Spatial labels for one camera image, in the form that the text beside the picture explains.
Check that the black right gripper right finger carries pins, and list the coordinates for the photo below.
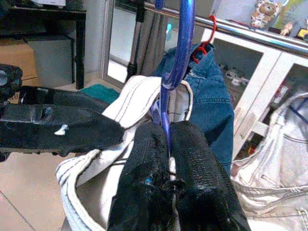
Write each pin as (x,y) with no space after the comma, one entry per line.
(197,168)

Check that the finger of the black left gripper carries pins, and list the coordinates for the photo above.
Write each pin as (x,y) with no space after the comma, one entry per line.
(67,99)
(84,132)

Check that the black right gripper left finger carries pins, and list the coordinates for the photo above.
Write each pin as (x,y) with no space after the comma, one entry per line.
(144,168)

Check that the white garment with blue stitching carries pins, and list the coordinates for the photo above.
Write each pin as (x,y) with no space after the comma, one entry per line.
(134,101)

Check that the brown cardboard box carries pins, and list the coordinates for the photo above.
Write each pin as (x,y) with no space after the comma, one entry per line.
(16,60)

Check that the teal floor mat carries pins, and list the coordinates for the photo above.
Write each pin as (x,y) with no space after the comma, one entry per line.
(101,92)

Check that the grey storage box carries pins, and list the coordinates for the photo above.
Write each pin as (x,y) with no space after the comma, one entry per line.
(53,62)

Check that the black table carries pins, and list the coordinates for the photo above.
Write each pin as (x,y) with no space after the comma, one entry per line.
(80,48)

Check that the blue denim jacket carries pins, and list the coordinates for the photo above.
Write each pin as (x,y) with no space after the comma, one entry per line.
(211,96)

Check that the pale denim jacket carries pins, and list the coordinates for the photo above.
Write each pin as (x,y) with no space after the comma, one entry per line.
(276,156)

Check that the white framed glass door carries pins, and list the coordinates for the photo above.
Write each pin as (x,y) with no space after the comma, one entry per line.
(120,36)

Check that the white glass door cabinet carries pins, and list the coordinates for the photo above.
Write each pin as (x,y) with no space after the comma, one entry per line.
(264,84)

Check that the small figurine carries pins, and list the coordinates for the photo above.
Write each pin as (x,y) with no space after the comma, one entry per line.
(286,29)

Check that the plush animal toy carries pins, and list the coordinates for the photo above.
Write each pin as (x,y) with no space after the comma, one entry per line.
(265,12)

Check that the metal rack upright post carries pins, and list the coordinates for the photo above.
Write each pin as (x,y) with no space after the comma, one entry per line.
(136,36)

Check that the steel clothes rail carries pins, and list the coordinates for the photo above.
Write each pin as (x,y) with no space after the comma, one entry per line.
(240,30)

